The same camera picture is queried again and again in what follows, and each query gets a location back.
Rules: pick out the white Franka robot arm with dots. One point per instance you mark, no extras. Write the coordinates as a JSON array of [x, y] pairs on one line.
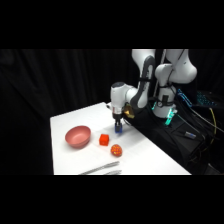
[[176, 71]]

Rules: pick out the black curtain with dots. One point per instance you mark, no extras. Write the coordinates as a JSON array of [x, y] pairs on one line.
[[33, 100]]

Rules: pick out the short silver utensil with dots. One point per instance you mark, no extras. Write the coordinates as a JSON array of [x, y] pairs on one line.
[[113, 172]]

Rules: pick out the pink bowl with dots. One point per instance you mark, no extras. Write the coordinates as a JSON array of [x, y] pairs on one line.
[[78, 136]]

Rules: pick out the dark pen with blue tip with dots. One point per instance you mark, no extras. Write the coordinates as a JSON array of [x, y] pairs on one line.
[[189, 134]]

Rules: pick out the black robot stand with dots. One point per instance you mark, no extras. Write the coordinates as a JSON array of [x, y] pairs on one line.
[[186, 146]]

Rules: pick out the blue cube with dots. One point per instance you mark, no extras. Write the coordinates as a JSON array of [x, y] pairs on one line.
[[118, 129]]

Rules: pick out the teal lit device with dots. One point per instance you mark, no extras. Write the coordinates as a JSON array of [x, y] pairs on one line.
[[205, 99]]

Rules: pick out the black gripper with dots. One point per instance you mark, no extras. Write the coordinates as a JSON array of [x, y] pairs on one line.
[[118, 118]]

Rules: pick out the orange spotted strawberry toy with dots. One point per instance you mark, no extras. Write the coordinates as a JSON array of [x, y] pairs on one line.
[[116, 150]]

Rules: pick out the long silver utensil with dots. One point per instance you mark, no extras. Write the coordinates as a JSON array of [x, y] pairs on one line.
[[100, 167]]

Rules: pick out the red cube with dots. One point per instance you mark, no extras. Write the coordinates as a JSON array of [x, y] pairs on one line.
[[104, 139]]

